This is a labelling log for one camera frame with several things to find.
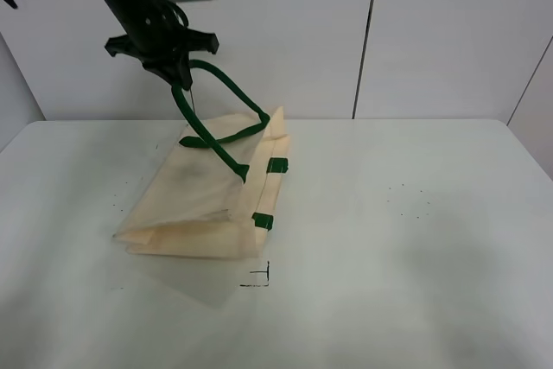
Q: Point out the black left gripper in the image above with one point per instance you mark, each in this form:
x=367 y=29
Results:
x=159 y=34

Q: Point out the cream linen bag green handles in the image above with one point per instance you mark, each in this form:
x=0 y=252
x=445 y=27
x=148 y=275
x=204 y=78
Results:
x=216 y=192

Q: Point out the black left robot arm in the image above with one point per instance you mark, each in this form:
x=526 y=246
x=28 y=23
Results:
x=122 y=7

